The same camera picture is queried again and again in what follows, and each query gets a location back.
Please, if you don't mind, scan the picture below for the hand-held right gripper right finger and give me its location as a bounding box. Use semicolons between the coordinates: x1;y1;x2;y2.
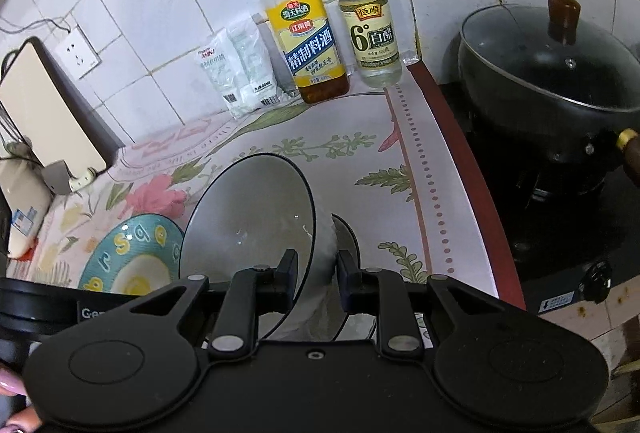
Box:
336;250;501;354

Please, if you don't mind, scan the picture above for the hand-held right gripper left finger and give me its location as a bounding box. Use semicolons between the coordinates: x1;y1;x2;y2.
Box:
131;249;298;354

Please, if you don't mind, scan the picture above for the white bowl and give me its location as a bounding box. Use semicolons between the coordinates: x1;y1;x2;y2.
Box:
179;153;337;344

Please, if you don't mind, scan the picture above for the blue fried egg plate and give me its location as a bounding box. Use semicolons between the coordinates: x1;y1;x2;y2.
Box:
77;213;187;298

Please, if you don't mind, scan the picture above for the person's left hand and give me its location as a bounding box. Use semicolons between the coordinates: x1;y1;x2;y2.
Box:
0;364;43;433

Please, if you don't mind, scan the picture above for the cream rice cooker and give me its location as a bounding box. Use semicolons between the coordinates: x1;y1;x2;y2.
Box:
0;140;53;259

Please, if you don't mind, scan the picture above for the floral tablecloth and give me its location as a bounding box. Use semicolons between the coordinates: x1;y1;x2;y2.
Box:
5;63;526;344

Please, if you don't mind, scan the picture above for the pale cutting board stand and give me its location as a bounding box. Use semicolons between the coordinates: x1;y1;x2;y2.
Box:
67;168;98;194

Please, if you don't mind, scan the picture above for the grey cleaver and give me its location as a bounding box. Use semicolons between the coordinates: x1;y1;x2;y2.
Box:
40;160;76;194

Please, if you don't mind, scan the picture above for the cream cutting board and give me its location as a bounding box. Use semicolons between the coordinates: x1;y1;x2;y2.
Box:
0;36;126;179

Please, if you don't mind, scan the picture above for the black gas stove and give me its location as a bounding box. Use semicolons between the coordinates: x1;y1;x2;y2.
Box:
440;80;640;316

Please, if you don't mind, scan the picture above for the white seasoning bag red logo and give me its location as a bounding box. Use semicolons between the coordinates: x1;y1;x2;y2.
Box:
196;27;253;119

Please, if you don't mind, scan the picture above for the cooking wine bottle yellow label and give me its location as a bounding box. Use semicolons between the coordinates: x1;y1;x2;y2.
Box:
252;0;352;105

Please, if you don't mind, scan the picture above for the clear vinegar bottle yellow cap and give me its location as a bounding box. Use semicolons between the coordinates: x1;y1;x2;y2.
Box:
326;0;403;89

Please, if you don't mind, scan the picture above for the black wok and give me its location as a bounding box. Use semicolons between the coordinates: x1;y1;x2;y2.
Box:
457;3;640;186

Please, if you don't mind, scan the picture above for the glass wok lid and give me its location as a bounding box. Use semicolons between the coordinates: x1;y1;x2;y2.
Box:
460;0;640;111

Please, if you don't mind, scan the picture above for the white wall socket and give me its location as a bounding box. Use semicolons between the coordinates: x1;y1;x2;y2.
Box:
52;26;101;79

